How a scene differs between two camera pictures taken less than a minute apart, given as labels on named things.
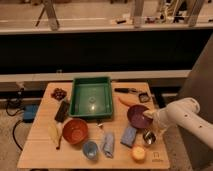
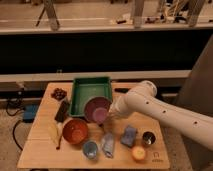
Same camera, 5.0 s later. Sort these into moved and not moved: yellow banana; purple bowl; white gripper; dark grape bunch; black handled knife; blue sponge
Moved: purple bowl; white gripper
Not moved: black handled knife; yellow banana; dark grape bunch; blue sponge
